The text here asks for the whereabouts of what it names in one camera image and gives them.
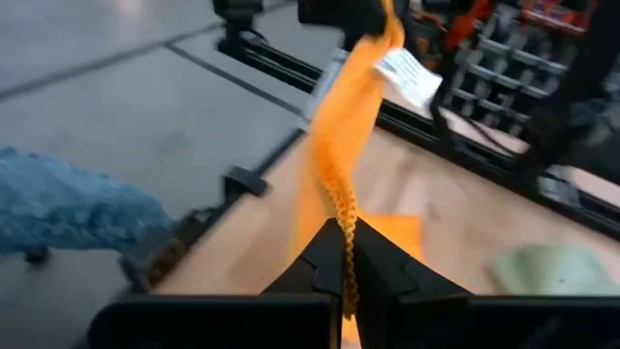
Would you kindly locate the blue microfiber towel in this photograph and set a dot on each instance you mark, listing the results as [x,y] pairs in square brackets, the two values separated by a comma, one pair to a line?
[63,208]

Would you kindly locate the grey storage bin rack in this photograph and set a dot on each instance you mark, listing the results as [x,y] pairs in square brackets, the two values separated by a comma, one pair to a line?
[504,72]

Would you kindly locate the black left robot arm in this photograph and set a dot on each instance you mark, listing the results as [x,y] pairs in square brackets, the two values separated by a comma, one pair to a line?
[581,72]

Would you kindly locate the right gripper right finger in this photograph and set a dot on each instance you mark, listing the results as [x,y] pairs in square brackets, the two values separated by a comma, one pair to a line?
[387,276]

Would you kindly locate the pale green towel, green hem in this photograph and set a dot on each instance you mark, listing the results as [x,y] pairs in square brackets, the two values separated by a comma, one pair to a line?
[552,271]

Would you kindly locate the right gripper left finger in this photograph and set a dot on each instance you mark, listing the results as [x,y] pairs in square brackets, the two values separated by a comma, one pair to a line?
[315,271]

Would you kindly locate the black aluminium table frame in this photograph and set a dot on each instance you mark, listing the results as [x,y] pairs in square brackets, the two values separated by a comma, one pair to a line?
[412,127]

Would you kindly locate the orange microfiber towel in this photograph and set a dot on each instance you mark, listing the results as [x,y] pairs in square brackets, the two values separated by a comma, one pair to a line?
[339,136]

